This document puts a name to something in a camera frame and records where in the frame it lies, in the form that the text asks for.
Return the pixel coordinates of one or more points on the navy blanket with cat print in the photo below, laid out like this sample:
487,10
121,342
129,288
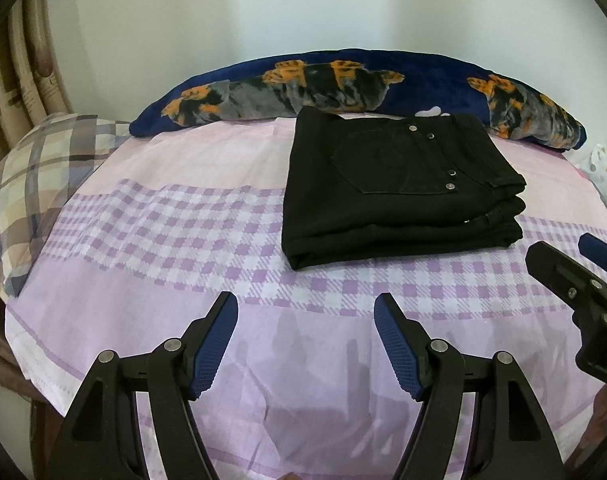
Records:
393,83

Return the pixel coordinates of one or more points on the lilac checked bed sheet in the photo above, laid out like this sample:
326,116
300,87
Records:
166,224

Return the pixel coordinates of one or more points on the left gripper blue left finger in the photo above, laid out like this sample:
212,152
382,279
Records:
100,437

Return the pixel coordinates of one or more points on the plaid pillow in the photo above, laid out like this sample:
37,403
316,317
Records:
38,177

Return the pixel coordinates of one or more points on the black denim pants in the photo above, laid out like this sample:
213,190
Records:
364,188

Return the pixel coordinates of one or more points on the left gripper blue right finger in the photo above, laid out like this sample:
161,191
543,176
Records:
510,436

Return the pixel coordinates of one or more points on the wooden bed frame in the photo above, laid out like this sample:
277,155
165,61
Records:
12,378

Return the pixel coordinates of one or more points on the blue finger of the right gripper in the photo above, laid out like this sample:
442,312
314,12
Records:
593,249
572,282

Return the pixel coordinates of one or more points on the beige patterned curtain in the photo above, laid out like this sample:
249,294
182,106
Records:
29,86

